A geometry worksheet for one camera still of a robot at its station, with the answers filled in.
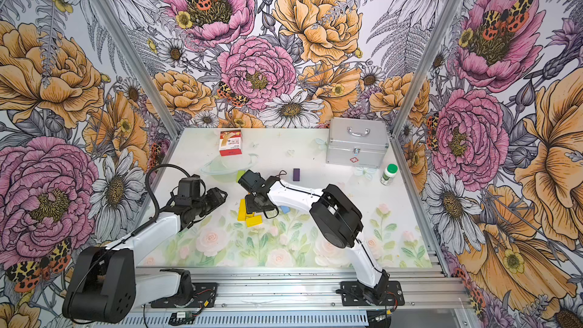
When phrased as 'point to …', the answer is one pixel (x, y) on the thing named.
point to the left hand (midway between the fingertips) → (223, 202)
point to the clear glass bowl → (225, 168)
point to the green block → (239, 175)
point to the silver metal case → (357, 142)
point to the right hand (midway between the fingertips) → (256, 212)
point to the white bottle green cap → (389, 174)
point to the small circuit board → (184, 317)
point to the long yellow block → (242, 212)
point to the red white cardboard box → (230, 143)
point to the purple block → (296, 175)
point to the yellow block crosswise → (254, 221)
